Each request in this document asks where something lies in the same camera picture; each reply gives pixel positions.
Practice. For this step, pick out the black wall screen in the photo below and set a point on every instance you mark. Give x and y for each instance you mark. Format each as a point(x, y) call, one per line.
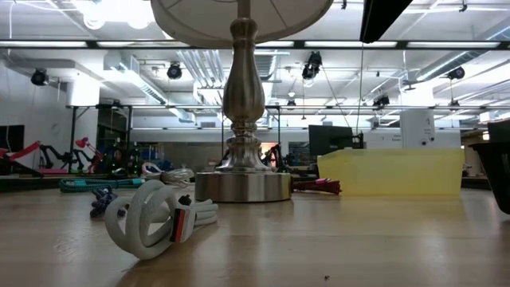
point(12, 137)

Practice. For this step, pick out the red tilted background board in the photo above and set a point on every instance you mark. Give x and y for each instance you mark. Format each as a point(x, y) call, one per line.
point(26, 149)

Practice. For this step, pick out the black background rack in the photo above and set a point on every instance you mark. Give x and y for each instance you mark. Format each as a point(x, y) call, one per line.
point(113, 135)

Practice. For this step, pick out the red background desk lamp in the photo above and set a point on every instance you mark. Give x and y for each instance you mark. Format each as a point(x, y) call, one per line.
point(89, 149)

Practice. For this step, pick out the black computer monitor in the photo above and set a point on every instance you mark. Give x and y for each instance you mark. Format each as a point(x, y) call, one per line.
point(328, 139)

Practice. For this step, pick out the white background pillar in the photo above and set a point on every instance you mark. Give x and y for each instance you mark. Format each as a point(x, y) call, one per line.
point(416, 129)

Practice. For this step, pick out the yellow translucent bin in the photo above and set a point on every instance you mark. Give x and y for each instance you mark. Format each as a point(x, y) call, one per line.
point(398, 171)

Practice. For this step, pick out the silver table lamp white shade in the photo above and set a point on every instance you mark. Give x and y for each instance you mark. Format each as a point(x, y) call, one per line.
point(243, 99)

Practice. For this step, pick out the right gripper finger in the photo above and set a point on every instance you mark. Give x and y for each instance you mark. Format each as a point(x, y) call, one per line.
point(382, 18)

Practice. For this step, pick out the black background robot arm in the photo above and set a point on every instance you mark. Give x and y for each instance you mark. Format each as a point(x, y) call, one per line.
point(60, 153)
point(273, 157)

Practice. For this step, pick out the black ceiling-hung device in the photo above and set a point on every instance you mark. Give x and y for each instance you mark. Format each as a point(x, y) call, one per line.
point(312, 65)
point(381, 101)
point(38, 77)
point(456, 73)
point(174, 71)

